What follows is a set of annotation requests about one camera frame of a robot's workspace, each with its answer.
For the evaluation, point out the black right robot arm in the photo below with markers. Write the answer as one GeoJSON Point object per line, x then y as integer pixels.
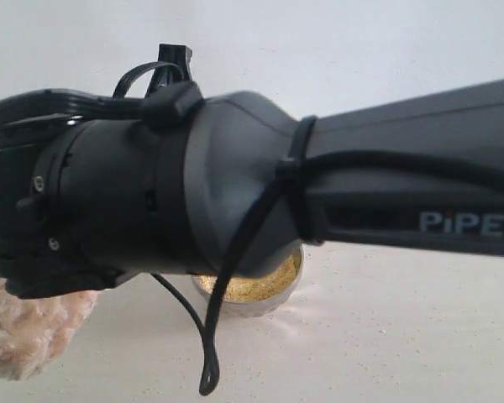
{"type": "Point", "coordinates": [94, 190]}

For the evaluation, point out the teddy bear striped sweater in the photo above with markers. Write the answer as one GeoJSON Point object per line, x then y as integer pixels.
{"type": "Point", "coordinates": [34, 333]}

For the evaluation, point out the steel bowl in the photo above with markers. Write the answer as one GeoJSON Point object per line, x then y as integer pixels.
{"type": "Point", "coordinates": [260, 308]}

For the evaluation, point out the yellow millet grains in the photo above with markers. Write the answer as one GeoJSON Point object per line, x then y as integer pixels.
{"type": "Point", "coordinates": [241, 290]}

